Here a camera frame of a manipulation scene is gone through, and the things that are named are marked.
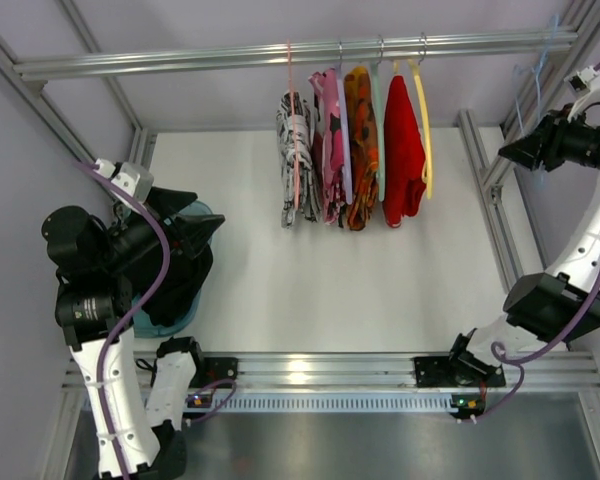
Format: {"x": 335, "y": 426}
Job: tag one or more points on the blue hanger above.
{"x": 534, "y": 71}

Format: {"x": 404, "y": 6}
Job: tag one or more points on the right aluminium frame post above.
{"x": 490, "y": 174}

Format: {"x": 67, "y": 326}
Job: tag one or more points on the teal plastic bin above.
{"x": 174, "y": 305}

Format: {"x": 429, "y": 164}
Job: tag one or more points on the yellow hanger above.
{"x": 427, "y": 175}

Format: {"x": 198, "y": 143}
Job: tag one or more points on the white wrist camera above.
{"x": 133, "y": 179}
{"x": 584, "y": 85}

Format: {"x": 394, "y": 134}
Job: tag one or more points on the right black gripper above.
{"x": 548, "y": 145}

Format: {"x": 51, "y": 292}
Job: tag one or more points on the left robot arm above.
{"x": 125, "y": 293}

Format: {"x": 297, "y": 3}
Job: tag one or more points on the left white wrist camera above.
{"x": 133, "y": 179}

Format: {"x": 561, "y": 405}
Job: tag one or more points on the mint green hanger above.
{"x": 379, "y": 117}

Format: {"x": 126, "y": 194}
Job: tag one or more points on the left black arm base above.
{"x": 214, "y": 368}

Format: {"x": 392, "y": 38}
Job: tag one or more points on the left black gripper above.
{"x": 169, "y": 223}

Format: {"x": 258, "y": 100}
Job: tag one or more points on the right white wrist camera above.
{"x": 584, "y": 85}

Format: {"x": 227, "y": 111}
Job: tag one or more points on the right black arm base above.
{"x": 442, "y": 371}

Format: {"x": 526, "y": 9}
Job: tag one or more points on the orange patterned garment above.
{"x": 364, "y": 151}

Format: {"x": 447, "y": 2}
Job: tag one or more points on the left aluminium frame post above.
{"x": 92, "y": 118}

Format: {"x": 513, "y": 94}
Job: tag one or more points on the aluminium frame post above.
{"x": 490, "y": 174}
{"x": 92, "y": 118}

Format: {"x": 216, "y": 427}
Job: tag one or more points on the pink hanger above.
{"x": 292, "y": 92}

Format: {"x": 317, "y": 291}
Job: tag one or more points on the red garment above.
{"x": 404, "y": 156}

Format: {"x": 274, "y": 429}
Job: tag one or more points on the aluminium hanging rail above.
{"x": 101, "y": 65}

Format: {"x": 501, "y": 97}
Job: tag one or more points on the black trousers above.
{"x": 143, "y": 273}

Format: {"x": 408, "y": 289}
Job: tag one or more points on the pink patterned garment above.
{"x": 327, "y": 104}

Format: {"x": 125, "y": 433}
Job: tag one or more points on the black white patterned garment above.
{"x": 309, "y": 190}

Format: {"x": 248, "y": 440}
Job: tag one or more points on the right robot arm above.
{"x": 561, "y": 303}

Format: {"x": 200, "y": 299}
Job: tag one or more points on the grey slotted cable duct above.
{"x": 249, "y": 402}

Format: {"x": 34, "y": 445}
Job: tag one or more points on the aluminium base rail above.
{"x": 558, "y": 372}

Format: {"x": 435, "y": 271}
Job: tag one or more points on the lilac hanger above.
{"x": 347, "y": 172}

